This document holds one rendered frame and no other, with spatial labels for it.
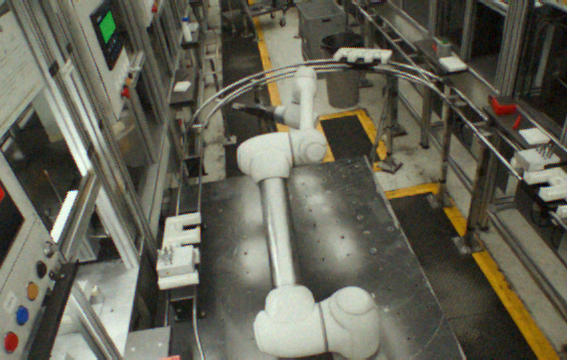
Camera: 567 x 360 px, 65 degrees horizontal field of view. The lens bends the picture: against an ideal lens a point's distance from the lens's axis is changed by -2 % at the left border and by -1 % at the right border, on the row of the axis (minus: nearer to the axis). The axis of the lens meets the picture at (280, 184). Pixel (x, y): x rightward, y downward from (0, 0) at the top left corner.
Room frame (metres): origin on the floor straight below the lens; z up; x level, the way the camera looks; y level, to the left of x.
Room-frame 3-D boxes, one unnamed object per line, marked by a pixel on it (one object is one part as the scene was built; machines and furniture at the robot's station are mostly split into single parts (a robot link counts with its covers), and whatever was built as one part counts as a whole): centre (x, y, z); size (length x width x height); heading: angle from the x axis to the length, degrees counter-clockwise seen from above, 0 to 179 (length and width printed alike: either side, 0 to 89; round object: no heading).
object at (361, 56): (2.92, -0.69, 0.84); 0.37 x 0.14 x 0.10; 59
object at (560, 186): (1.34, -1.08, 0.84); 0.37 x 0.14 x 0.10; 1
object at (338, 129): (3.24, -0.63, 0.01); 1.00 x 0.55 x 0.01; 1
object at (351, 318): (0.87, -0.16, 0.85); 0.18 x 0.16 x 0.22; 90
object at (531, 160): (1.46, -1.08, 0.92); 0.13 x 0.10 x 0.09; 91
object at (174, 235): (1.30, 0.42, 0.84); 0.36 x 0.14 x 0.10; 1
